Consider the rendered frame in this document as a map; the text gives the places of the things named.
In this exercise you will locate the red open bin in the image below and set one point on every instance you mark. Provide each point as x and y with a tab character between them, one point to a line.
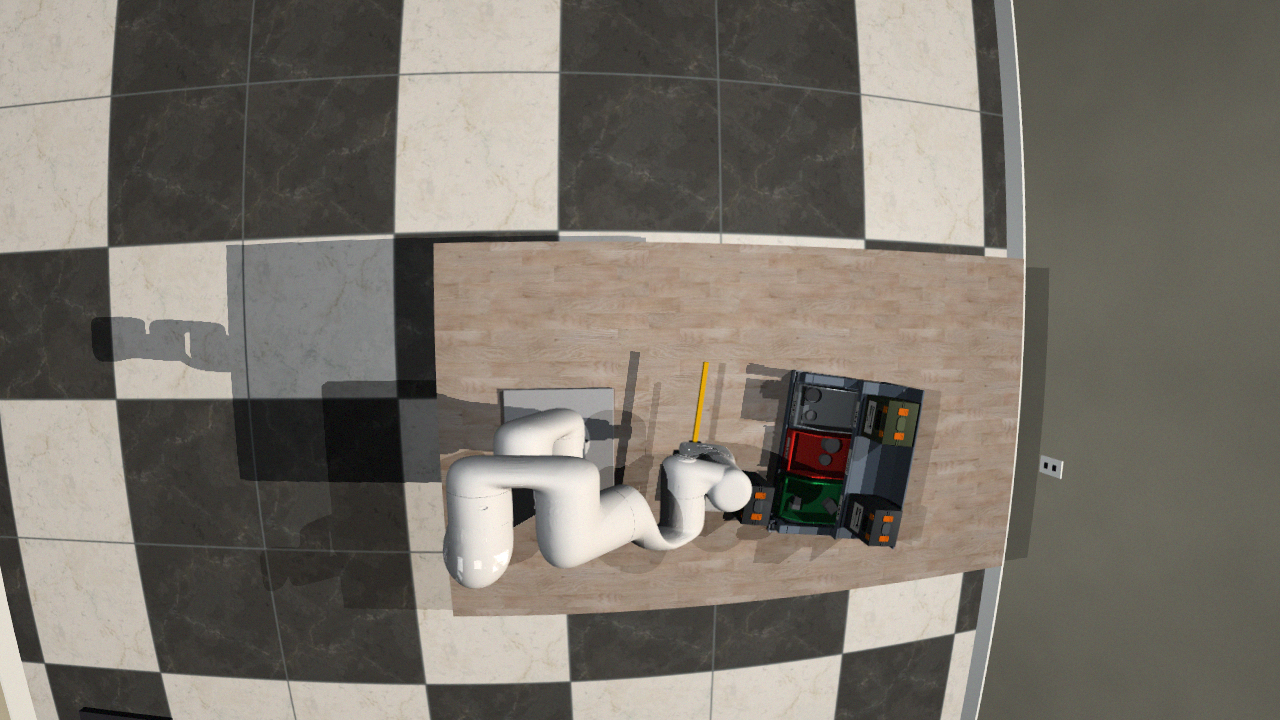
804	450

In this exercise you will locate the yellow bar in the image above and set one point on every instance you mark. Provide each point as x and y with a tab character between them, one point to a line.
700	401

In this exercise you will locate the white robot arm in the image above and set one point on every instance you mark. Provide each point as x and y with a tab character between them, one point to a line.
575	520

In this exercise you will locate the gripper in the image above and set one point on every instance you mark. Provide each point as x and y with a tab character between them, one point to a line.
696	450

